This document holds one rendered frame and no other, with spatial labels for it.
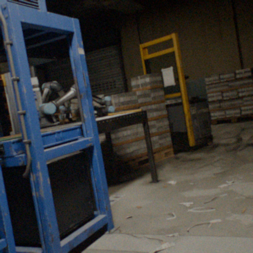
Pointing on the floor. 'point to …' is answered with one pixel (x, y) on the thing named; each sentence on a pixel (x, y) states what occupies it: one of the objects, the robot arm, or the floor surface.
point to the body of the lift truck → (203, 112)
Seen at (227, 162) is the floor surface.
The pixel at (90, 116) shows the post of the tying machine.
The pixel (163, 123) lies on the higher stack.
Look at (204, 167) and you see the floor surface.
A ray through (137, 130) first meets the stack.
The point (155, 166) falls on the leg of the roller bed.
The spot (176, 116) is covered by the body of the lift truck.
